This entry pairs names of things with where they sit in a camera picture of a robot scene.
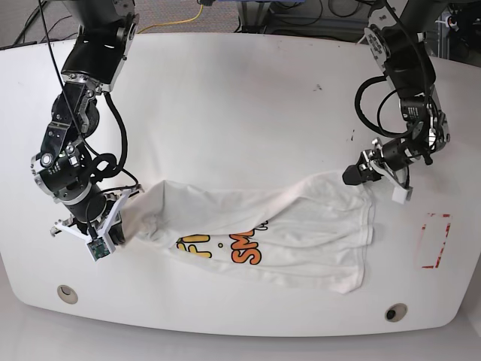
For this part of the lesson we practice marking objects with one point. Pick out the right table cable grommet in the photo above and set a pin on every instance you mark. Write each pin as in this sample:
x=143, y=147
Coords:
x=396, y=312

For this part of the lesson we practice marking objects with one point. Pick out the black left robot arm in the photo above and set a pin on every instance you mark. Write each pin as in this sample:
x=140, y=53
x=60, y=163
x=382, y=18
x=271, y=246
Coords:
x=396, y=33

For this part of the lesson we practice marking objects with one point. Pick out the table cable grommet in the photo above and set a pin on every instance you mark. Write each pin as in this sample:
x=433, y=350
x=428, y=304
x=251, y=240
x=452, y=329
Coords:
x=396, y=312
x=67, y=294

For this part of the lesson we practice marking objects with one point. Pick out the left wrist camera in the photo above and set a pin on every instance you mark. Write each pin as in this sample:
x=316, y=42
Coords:
x=401, y=195

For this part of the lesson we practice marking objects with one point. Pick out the red tape rectangle marking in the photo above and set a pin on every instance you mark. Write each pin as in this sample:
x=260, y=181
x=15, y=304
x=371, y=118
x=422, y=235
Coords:
x=435, y=232

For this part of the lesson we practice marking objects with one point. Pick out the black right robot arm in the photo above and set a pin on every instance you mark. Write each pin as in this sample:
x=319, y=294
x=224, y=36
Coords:
x=67, y=168

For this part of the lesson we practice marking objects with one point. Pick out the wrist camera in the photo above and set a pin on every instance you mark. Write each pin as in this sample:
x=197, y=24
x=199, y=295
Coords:
x=401, y=195
x=98, y=249

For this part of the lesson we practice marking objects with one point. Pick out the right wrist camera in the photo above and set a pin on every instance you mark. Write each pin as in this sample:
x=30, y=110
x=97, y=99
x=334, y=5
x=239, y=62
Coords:
x=98, y=249

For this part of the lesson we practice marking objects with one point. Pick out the left table cable grommet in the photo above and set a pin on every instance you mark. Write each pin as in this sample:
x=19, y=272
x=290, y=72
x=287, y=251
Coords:
x=67, y=294

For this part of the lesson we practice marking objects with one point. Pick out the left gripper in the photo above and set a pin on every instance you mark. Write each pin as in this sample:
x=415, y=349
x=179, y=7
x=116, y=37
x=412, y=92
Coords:
x=391, y=160

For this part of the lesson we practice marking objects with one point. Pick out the white printed t-shirt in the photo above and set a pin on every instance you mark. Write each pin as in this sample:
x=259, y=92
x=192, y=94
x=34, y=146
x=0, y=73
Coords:
x=311, y=235

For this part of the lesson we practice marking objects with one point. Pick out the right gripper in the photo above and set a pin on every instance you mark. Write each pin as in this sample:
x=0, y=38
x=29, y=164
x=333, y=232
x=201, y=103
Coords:
x=90, y=206

